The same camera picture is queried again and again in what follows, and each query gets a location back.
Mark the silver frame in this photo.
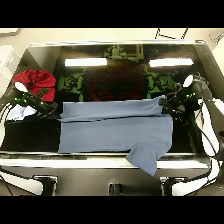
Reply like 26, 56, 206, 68
0, 151, 224, 197

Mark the red garment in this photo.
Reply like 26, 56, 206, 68
12, 68, 58, 103

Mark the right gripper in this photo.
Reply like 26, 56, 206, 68
159, 95, 179, 115

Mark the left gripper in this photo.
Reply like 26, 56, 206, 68
40, 100, 60, 117

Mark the black cable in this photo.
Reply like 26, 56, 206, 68
192, 106, 224, 188

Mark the pale blue garment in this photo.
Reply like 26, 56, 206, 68
5, 103, 38, 122

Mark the blue shirt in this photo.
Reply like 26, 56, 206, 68
57, 95, 175, 177

